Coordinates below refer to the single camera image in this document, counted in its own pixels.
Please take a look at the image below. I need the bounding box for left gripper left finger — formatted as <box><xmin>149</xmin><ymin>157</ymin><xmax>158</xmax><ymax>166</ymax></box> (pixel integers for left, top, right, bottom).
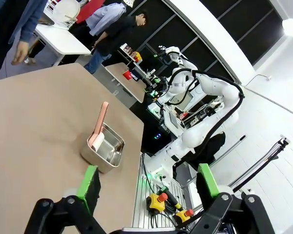
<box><xmin>26</xmin><ymin>165</ymin><xmax>105</xmax><ymax>234</ymax></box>

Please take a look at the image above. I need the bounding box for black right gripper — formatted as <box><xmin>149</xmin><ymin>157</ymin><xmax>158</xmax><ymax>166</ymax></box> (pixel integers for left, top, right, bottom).
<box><xmin>144</xmin><ymin>76</ymin><xmax>170</xmax><ymax>97</ymax></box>

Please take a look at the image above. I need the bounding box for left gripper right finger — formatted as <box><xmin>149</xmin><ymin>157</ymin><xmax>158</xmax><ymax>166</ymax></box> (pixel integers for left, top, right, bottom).
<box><xmin>190</xmin><ymin>163</ymin><xmax>275</xmax><ymax>234</ymax></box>

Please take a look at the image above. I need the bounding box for person's left forearm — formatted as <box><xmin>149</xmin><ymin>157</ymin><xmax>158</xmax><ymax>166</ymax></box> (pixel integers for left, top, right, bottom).
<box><xmin>8</xmin><ymin>0</ymin><xmax>48</xmax><ymax>46</ymax></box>

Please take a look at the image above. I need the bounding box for person's left hand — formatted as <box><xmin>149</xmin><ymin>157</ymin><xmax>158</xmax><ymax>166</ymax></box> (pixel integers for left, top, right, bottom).
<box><xmin>11</xmin><ymin>40</ymin><xmax>32</xmax><ymax>66</ymax></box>

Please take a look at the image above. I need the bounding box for black campus sign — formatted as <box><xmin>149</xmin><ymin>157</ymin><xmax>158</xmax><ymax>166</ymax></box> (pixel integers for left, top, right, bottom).
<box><xmin>130</xmin><ymin>70</ymin><xmax>144</xmax><ymax>83</ymax></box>

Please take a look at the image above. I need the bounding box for brown background table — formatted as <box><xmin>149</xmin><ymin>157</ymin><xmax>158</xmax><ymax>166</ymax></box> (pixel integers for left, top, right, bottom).
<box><xmin>104</xmin><ymin>62</ymin><xmax>145</xmax><ymax>104</ymax></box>

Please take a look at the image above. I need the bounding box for grey monitor screen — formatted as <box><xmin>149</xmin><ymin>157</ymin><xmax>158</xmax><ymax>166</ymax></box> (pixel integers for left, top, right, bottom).
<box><xmin>170</xmin><ymin>93</ymin><xmax>195</xmax><ymax>111</ymax></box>

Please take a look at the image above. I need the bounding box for yellow emergency stop button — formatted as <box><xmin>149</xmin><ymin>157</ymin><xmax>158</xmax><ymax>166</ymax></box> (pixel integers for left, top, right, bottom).
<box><xmin>174</xmin><ymin>209</ymin><xmax>195</xmax><ymax>224</ymax></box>
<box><xmin>146</xmin><ymin>192</ymin><xmax>168</xmax><ymax>213</ymax></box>

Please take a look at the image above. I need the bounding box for black fabric cover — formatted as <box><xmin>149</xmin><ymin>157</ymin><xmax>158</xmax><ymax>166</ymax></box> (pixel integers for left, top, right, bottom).
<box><xmin>173</xmin><ymin>131</ymin><xmax>227</xmax><ymax>176</ymax></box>

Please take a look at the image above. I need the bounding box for rectangular steel container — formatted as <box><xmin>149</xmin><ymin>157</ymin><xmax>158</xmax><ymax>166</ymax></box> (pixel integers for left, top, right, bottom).
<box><xmin>80</xmin><ymin>122</ymin><xmax>126</xmax><ymax>174</ymax></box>

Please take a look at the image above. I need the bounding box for black computer with lights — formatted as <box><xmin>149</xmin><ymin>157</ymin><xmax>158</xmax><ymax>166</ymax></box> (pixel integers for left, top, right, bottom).
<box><xmin>141</xmin><ymin>126</ymin><xmax>173</xmax><ymax>154</ymax></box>

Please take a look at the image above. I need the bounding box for person in black top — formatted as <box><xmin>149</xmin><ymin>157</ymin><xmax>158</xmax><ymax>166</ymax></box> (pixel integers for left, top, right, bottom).
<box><xmin>84</xmin><ymin>9</ymin><xmax>148</xmax><ymax>75</ymax></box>

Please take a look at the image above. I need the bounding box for person in light blue shirt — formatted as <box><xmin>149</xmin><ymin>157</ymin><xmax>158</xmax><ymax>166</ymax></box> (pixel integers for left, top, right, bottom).
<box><xmin>85</xmin><ymin>2</ymin><xmax>129</xmax><ymax>37</ymax></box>

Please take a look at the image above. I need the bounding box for black tripod stand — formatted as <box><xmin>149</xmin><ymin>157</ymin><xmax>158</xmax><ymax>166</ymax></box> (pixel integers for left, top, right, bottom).
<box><xmin>230</xmin><ymin>137</ymin><xmax>291</xmax><ymax>195</ymax></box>

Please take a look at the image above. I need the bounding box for person in red top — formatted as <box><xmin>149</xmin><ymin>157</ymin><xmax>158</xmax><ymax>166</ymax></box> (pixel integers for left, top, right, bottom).
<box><xmin>74</xmin><ymin>0</ymin><xmax>105</xmax><ymax>24</ymax></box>

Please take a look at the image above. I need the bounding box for white side table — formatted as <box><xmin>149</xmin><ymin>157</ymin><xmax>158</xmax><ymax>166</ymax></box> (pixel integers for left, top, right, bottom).
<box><xmin>33</xmin><ymin>21</ymin><xmax>92</xmax><ymax>67</ymax></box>

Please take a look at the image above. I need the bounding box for white plate in rack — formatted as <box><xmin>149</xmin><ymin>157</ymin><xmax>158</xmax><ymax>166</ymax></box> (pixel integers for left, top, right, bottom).
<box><xmin>53</xmin><ymin>0</ymin><xmax>81</xmax><ymax>21</ymax></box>

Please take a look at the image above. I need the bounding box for round ceiling lamp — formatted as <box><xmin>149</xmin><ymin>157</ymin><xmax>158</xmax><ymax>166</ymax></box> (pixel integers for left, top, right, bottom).
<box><xmin>282</xmin><ymin>18</ymin><xmax>293</xmax><ymax>37</ymax></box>

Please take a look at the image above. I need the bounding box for person in denim jacket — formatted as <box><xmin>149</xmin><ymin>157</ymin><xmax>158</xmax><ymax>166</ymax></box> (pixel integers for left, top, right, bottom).
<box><xmin>0</xmin><ymin>0</ymin><xmax>49</xmax><ymax>82</ymax></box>

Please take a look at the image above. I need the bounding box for black enabling switch handle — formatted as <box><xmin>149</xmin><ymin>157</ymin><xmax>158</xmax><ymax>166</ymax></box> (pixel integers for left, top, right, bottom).
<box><xmin>160</xmin><ymin>185</ymin><xmax>185</xmax><ymax>212</ymax></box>

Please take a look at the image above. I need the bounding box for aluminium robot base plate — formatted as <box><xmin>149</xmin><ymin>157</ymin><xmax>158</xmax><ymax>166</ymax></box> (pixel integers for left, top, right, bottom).
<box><xmin>131</xmin><ymin>152</ymin><xmax>198</xmax><ymax>230</ymax></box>

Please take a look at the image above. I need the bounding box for pink handled lint roller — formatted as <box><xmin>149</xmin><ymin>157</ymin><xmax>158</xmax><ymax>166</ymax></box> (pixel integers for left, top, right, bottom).
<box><xmin>87</xmin><ymin>101</ymin><xmax>110</xmax><ymax>152</ymax></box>

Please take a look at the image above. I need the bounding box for black cable conduit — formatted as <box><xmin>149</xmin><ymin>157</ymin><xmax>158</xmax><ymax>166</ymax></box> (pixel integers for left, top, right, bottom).
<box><xmin>169</xmin><ymin>69</ymin><xmax>246</xmax><ymax>171</ymax></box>

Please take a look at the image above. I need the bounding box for white wire dish rack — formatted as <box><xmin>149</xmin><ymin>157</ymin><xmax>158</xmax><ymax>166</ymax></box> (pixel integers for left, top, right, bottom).
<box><xmin>41</xmin><ymin>0</ymin><xmax>82</xmax><ymax>29</ymax></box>

